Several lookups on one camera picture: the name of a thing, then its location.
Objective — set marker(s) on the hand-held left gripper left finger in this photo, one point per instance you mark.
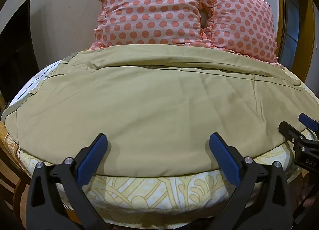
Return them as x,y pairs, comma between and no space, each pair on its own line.
91,161

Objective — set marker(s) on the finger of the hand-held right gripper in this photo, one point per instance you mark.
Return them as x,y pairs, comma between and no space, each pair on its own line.
307,120
290,130

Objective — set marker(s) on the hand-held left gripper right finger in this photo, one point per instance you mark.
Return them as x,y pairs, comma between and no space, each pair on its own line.
224,161

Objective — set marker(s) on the olive green blanket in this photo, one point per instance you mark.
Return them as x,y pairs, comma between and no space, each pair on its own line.
154,110

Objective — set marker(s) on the person's right hand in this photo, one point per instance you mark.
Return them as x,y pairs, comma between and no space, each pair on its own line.
309,195

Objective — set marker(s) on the yellow patterned bed sheet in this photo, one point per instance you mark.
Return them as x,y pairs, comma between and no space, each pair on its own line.
149,191

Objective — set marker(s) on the small pink polka dot pillow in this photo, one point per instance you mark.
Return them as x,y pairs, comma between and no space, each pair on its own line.
239,21

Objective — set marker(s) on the dark cabinet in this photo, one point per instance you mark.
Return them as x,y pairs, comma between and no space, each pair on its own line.
15,53

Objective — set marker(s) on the large pink polka dot pillow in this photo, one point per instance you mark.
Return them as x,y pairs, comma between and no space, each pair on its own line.
149,11

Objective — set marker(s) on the wooden bed frame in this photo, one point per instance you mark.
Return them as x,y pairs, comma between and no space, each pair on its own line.
10,170

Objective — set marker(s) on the wooden window frame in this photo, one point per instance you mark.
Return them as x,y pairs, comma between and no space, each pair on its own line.
281,21

